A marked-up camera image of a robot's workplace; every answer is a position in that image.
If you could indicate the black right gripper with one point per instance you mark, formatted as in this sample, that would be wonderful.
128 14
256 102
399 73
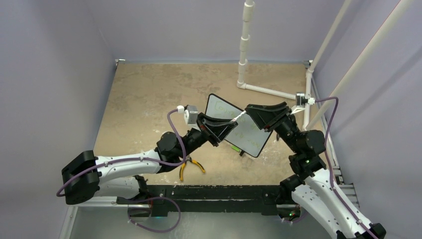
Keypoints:
268 116

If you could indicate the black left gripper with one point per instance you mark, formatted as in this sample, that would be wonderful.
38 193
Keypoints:
214 129

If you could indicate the white green whiteboard marker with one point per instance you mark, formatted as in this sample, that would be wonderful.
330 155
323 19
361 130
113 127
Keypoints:
238 116

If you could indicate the black-framed whiteboard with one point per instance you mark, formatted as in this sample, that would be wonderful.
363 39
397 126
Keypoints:
246 136

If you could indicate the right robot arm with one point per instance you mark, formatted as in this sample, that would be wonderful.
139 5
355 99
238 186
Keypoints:
312 186

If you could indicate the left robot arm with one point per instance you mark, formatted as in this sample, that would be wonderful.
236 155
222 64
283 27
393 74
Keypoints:
88 175

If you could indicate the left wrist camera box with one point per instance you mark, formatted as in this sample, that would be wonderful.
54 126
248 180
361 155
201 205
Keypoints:
191 115

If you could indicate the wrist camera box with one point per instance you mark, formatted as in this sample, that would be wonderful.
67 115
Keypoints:
302 100
191 115

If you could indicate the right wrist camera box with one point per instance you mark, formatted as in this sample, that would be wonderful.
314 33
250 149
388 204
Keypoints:
302 100

